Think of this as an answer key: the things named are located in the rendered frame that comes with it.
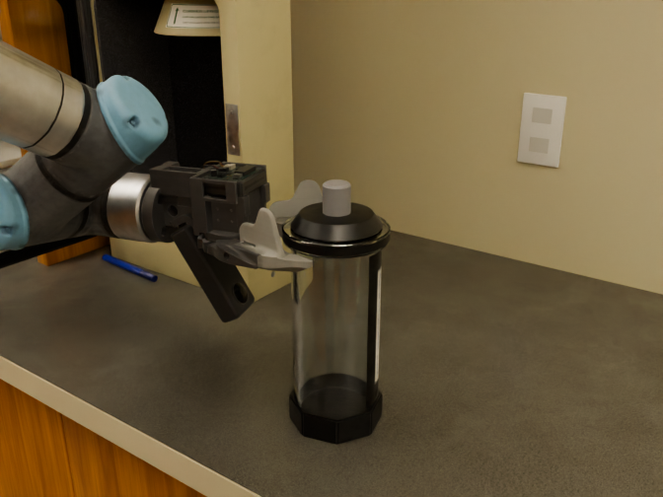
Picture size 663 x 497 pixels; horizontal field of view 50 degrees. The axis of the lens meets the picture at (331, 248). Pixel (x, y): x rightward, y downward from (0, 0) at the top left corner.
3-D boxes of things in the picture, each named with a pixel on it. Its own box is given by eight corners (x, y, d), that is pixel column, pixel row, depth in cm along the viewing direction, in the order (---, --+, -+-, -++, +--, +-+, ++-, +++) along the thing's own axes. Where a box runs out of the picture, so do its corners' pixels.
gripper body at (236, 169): (240, 183, 69) (135, 174, 73) (245, 265, 72) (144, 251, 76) (273, 165, 76) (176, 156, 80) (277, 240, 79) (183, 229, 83)
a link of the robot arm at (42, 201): (4, 135, 65) (86, 136, 75) (-65, 201, 69) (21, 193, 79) (47, 209, 64) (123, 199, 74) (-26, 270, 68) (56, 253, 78)
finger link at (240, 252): (244, 258, 67) (196, 235, 73) (245, 273, 68) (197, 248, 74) (284, 246, 70) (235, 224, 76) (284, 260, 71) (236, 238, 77)
